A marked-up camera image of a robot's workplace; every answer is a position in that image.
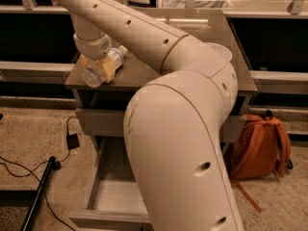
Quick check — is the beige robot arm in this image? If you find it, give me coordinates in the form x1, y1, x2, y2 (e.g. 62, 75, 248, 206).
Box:
57, 0, 244, 231

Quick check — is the grey drawer cabinet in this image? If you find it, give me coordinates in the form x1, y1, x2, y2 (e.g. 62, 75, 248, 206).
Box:
65, 9, 258, 146

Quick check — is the open lower grey drawer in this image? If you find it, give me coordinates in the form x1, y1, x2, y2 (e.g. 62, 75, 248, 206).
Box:
69, 138, 154, 231

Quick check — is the black power adapter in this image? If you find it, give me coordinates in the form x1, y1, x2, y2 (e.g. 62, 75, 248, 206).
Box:
66, 134, 80, 150

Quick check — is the black pole on floor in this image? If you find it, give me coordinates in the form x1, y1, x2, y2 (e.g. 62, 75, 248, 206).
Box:
20, 156, 56, 231

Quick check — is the white bowl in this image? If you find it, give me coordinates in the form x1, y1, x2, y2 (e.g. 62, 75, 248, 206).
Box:
207, 42, 233, 62

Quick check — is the orange backpack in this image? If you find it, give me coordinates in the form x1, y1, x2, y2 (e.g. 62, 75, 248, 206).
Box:
224, 110, 293, 213

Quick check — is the black cable on floor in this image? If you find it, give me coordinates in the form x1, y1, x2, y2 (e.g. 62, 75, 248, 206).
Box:
0, 115, 79, 231

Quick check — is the metal railing frame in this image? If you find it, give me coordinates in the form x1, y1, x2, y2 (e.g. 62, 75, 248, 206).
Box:
0, 0, 308, 19

